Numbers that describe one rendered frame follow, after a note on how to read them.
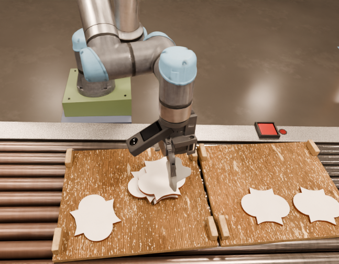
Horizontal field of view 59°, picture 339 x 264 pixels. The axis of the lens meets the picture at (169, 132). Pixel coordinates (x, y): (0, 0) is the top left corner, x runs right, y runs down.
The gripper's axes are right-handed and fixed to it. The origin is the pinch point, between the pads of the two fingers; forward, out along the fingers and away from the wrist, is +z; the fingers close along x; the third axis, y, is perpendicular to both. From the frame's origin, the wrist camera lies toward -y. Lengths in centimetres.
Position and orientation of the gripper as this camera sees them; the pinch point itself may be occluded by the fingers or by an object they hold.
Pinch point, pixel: (163, 171)
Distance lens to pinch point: 83.2
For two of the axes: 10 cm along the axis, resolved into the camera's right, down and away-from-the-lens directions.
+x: -3.2, -6.6, 6.8
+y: 9.5, -1.9, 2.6
